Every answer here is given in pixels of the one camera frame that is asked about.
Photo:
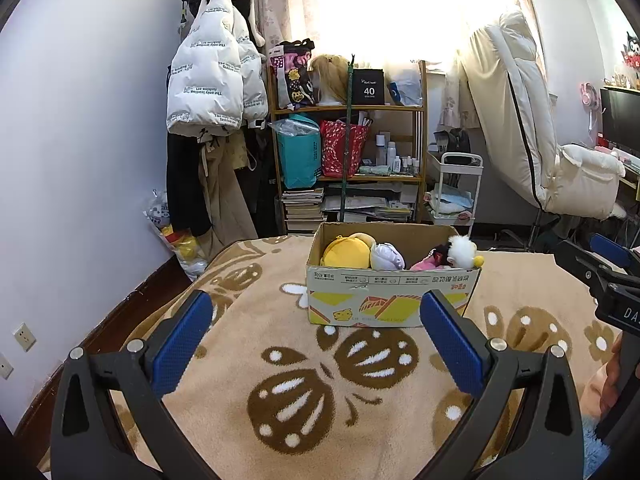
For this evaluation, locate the wooden shelf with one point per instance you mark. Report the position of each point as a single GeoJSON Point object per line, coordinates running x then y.
{"type": "Point", "coordinates": [370, 179]}

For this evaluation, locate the printed cardboard box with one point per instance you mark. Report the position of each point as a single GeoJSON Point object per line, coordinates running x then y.
{"type": "Point", "coordinates": [390, 300]}

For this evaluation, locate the cream recliner chair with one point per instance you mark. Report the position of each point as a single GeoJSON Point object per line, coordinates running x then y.
{"type": "Point", "coordinates": [530, 125]}

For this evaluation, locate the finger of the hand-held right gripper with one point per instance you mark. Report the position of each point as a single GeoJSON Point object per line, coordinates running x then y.
{"type": "Point", "coordinates": [611, 255]}
{"type": "Point", "coordinates": [580, 267]}

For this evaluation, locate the pink headphones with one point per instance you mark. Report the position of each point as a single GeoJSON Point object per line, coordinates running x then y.
{"type": "Point", "coordinates": [589, 95]}

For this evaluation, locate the black box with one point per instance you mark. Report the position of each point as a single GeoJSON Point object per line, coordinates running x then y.
{"type": "Point", "coordinates": [368, 87]}

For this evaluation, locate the light blue fuzzy cloth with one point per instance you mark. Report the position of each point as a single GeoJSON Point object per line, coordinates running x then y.
{"type": "Point", "coordinates": [595, 450]}

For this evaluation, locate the pink printed bag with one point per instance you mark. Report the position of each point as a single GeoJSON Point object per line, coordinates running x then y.
{"type": "Point", "coordinates": [292, 75]}

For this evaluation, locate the purple plush toy dark hood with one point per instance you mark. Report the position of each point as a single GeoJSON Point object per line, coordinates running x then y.
{"type": "Point", "coordinates": [386, 256]}

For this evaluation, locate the blonde wig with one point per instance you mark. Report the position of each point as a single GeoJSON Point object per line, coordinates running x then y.
{"type": "Point", "coordinates": [330, 72]}

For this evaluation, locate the yellow dog plush toy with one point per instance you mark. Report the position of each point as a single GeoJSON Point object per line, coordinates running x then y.
{"type": "Point", "coordinates": [345, 255]}

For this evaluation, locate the computer monitor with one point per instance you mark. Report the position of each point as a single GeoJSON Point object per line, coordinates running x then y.
{"type": "Point", "coordinates": [622, 120]}

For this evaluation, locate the white puffer jacket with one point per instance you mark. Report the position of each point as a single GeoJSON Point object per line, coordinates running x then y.
{"type": "Point", "coordinates": [210, 70]}

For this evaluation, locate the teal shopping bag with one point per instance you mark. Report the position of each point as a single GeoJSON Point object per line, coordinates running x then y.
{"type": "Point", "coordinates": [299, 155]}

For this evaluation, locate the white plastic bag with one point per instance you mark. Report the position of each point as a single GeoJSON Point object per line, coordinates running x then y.
{"type": "Point", "coordinates": [406, 90]}

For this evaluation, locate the beige printed blanket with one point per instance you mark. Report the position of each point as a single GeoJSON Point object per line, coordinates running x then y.
{"type": "Point", "coordinates": [310, 360]}

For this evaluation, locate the pink cloth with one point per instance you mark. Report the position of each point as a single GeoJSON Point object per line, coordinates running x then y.
{"type": "Point", "coordinates": [594, 392]}

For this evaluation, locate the black hanging garment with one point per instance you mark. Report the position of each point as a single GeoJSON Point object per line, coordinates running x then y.
{"type": "Point", "coordinates": [262, 180]}

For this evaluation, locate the white utility cart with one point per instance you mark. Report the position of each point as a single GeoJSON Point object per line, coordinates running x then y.
{"type": "Point", "coordinates": [455, 195]}

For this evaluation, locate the dark hanging coat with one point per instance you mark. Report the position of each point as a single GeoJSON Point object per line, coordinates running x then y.
{"type": "Point", "coordinates": [187, 185]}

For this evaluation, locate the khaki hanging coat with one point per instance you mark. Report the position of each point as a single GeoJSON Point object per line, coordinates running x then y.
{"type": "Point", "coordinates": [225, 200]}

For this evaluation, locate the green pole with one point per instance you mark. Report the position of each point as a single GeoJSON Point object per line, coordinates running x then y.
{"type": "Point", "coordinates": [346, 160]}

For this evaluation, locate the group of small bottles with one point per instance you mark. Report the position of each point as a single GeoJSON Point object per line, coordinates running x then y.
{"type": "Point", "coordinates": [397, 157]}

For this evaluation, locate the plastic bag of toys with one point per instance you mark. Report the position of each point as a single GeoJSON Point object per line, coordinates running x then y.
{"type": "Point", "coordinates": [180, 250]}

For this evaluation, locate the stack of books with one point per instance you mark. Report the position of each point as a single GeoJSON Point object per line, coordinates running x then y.
{"type": "Point", "coordinates": [302, 210]}

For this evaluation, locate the white fluffy plush toy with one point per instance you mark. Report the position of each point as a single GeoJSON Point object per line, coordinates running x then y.
{"type": "Point", "coordinates": [460, 250]}

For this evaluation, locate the person's right hand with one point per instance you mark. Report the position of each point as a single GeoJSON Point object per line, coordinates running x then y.
{"type": "Point", "coordinates": [611, 385]}

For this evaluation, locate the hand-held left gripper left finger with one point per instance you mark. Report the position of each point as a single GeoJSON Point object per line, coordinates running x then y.
{"type": "Point", "coordinates": [182, 345]}

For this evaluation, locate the black backpack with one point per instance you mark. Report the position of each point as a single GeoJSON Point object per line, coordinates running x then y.
{"type": "Point", "coordinates": [456, 140]}

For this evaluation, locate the wall socket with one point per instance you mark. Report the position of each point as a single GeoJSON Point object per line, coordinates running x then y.
{"type": "Point", "coordinates": [24, 336]}
{"type": "Point", "coordinates": [5, 366]}

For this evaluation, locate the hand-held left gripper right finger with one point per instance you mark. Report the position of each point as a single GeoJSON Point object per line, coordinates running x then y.
{"type": "Point", "coordinates": [450, 345]}

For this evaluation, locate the red patterned bag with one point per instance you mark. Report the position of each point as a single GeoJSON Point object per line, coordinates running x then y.
{"type": "Point", "coordinates": [342, 150]}

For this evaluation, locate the pink bear plush toy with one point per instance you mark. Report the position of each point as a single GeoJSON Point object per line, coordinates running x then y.
{"type": "Point", "coordinates": [425, 262]}

